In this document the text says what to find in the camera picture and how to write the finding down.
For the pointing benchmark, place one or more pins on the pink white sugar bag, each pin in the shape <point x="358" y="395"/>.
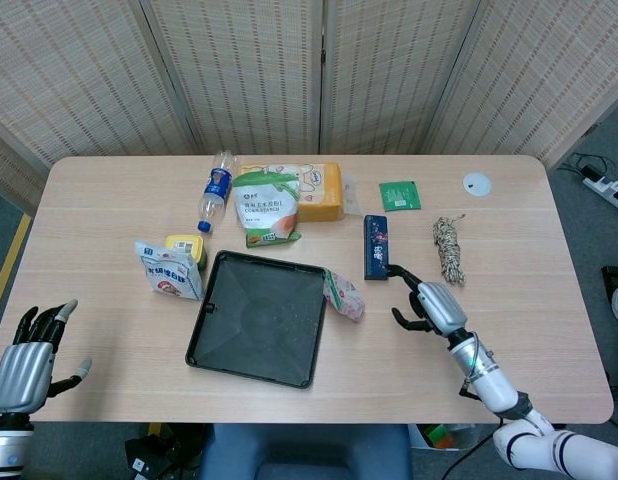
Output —
<point x="345" y="297"/>

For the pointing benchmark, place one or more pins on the white power strip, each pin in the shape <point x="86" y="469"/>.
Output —
<point x="606" y="187"/>

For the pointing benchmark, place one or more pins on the clear plastic wrapper piece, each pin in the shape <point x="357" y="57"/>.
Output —
<point x="351" y="192"/>

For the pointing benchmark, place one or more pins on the colourful cube under table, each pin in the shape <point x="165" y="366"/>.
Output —
<point x="436" y="436"/>

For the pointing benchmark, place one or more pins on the blue chair seat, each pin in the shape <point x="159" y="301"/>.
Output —
<point x="304" y="455"/>

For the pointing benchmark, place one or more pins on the green white corn starch bag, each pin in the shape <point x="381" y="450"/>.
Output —
<point x="264" y="210"/>

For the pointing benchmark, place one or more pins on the woven folding screen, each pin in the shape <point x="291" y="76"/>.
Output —
<point x="239" y="75"/>

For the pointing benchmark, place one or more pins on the yellow tissue pack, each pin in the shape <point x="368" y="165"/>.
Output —
<point x="321" y="195"/>

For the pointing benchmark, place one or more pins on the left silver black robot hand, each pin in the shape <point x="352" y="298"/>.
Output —
<point x="24" y="372"/>

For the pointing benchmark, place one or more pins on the green container yellow lid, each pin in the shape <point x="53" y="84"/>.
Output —
<point x="186" y="245"/>

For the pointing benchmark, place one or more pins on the white sugar bag blue print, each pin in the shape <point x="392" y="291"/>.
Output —
<point x="171" y="277"/>

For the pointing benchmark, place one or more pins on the black object beside shoe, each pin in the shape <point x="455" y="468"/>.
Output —
<point x="614" y="277"/>

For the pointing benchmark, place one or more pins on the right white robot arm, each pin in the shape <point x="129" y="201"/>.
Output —
<point x="489" y="380"/>

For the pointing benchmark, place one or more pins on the clear plastic bottle blue cap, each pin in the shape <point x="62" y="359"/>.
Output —
<point x="216" y="187"/>

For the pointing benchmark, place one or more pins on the green flat sachet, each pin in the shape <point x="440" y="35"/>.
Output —
<point x="400" y="196"/>

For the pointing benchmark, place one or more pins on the dark blue floral box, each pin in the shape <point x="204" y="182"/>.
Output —
<point x="377" y="247"/>

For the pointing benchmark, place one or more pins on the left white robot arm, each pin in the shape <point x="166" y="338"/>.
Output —
<point x="9" y="445"/>

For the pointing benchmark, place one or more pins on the black square plastic tray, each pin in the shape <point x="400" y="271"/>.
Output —
<point x="259" y="320"/>

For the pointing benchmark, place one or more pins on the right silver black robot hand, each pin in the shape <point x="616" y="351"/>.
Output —
<point x="439" y="307"/>

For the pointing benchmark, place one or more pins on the black box under table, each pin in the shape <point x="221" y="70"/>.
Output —
<point x="149" y="457"/>

